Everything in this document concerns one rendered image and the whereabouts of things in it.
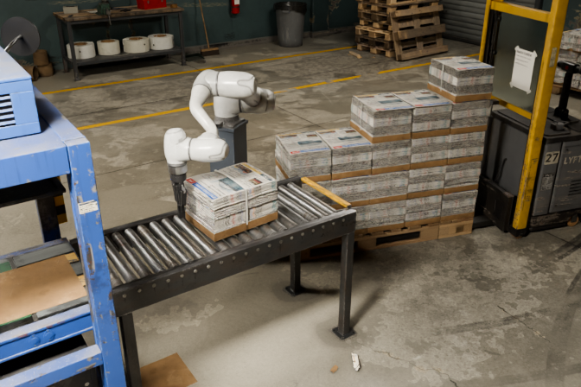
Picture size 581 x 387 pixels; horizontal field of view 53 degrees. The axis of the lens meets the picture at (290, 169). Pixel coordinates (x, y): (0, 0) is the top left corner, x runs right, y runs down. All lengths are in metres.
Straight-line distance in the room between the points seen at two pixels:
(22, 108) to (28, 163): 0.22
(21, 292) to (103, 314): 0.48
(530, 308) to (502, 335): 0.36
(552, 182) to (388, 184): 1.26
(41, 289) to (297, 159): 1.81
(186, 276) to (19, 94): 1.07
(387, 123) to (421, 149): 0.35
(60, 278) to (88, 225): 0.63
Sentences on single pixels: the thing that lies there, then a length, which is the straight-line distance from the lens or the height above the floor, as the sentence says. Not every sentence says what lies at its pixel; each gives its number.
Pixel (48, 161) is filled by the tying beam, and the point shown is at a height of 1.51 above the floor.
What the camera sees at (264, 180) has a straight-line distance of 2.87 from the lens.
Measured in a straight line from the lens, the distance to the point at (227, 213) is 2.78.
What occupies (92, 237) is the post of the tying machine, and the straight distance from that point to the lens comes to 2.16.
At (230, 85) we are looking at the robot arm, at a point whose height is 1.43.
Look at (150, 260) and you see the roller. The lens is 2.73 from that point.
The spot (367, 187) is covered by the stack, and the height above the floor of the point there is 0.52.
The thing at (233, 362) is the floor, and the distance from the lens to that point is 3.34.
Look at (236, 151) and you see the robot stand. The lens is 3.75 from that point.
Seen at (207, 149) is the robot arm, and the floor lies 1.28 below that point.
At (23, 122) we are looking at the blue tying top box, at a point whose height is 1.60.
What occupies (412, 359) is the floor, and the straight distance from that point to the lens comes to 3.40.
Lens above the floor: 2.24
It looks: 24 degrees down
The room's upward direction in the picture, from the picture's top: straight up
